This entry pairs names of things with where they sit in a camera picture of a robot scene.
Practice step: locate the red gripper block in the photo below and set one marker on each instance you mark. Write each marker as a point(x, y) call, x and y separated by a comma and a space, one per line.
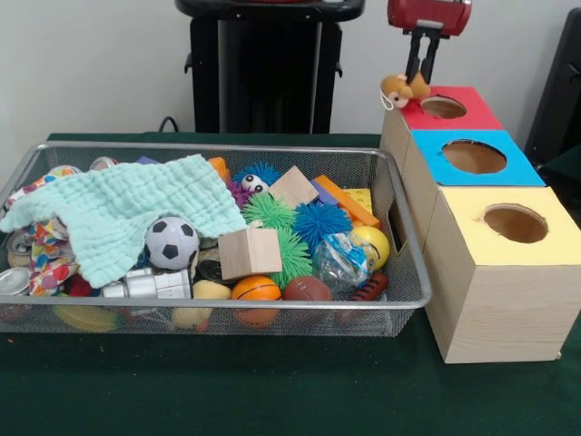
point(426, 11)

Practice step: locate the brown plush monkey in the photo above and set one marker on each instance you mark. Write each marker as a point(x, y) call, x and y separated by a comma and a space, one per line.
point(399, 93)

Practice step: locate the plain wooden block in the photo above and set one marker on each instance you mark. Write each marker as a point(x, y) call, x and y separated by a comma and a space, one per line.
point(249, 254)
point(292, 188)

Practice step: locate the wooden box with three holes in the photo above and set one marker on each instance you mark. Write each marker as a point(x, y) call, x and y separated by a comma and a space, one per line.
point(499, 309)

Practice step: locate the dark green tablecloth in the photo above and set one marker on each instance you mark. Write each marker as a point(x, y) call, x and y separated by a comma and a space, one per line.
point(567, 168)
point(272, 386)

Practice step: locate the yellow ball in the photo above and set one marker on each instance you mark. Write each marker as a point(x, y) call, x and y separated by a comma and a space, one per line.
point(374, 243)

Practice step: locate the blue spiky rubber ball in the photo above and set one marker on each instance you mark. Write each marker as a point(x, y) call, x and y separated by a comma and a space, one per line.
point(322, 224)

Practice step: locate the clear plastic packet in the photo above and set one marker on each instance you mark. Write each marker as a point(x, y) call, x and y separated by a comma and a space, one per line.
point(338, 263)

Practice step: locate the green spiky rubber ball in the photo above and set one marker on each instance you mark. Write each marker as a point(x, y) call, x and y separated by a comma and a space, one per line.
point(295, 259)

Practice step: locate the small brown football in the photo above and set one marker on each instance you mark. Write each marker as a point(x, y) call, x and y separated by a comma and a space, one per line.
point(306, 288)

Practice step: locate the small orange basketball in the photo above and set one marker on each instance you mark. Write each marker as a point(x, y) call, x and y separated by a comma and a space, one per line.
point(256, 288)

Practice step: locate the small soccer ball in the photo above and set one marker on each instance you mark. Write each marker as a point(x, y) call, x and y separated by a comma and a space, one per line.
point(172, 243)

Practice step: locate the mint green waffle cloth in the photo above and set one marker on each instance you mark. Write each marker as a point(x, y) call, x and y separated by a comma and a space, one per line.
point(113, 204)

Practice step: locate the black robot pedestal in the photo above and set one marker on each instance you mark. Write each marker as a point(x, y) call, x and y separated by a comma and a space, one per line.
point(272, 68)

